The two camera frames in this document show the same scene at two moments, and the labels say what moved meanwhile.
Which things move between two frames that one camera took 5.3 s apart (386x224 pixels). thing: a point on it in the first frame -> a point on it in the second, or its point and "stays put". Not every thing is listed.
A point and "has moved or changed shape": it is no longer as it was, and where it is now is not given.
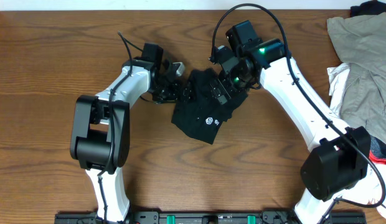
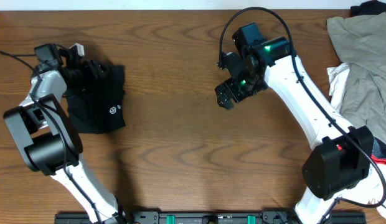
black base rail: x=209 y=217 stays put
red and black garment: x=379 y=152 stays put
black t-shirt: x=198 y=113 has moved or changed shape
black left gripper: x=174 y=96 -> x=93 y=74
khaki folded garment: x=365 y=42 stays put
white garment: x=371 y=189 stays put
